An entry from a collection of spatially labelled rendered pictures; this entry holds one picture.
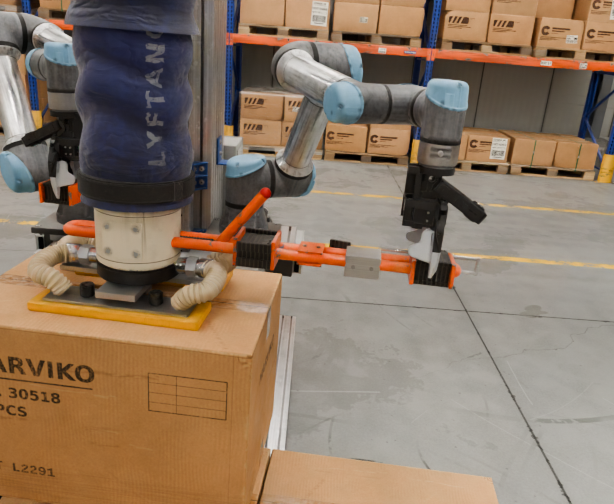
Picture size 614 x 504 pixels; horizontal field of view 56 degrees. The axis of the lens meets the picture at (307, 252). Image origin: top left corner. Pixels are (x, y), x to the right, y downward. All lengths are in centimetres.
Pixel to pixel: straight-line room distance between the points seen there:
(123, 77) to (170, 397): 58
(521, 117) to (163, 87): 929
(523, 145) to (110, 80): 809
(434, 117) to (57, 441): 95
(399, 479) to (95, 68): 121
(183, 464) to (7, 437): 35
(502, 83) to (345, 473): 883
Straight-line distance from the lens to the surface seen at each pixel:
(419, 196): 112
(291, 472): 162
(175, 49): 111
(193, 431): 117
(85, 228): 127
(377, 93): 111
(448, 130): 108
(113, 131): 110
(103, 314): 118
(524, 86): 1015
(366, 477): 164
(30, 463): 135
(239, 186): 171
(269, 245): 113
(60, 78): 151
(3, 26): 195
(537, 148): 899
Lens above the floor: 161
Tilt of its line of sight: 20 degrees down
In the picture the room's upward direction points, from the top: 4 degrees clockwise
